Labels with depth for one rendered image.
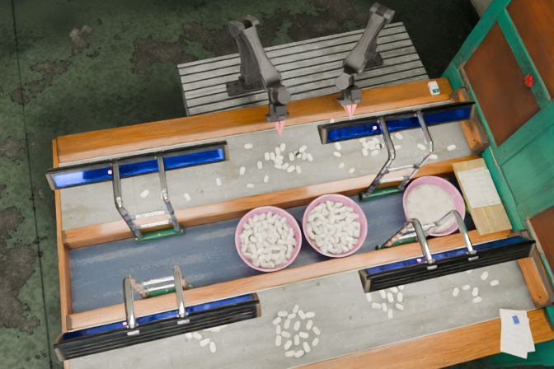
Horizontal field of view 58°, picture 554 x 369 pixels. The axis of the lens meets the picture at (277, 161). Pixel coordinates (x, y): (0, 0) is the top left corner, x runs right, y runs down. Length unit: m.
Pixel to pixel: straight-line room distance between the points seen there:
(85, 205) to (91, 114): 1.14
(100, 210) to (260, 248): 0.66
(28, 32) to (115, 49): 0.57
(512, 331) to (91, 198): 1.74
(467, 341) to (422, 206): 0.56
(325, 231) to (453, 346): 0.65
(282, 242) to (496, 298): 0.89
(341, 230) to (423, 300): 0.42
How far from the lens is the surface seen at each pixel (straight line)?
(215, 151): 1.78
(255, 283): 1.97
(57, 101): 3.31
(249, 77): 2.26
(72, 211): 2.17
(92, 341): 1.66
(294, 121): 2.23
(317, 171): 2.16
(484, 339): 2.16
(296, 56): 2.53
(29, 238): 3.01
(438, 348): 2.08
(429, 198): 2.26
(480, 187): 2.31
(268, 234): 2.04
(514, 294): 2.28
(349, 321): 2.02
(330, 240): 2.07
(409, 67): 2.63
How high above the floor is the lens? 2.70
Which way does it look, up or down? 66 degrees down
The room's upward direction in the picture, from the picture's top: 11 degrees clockwise
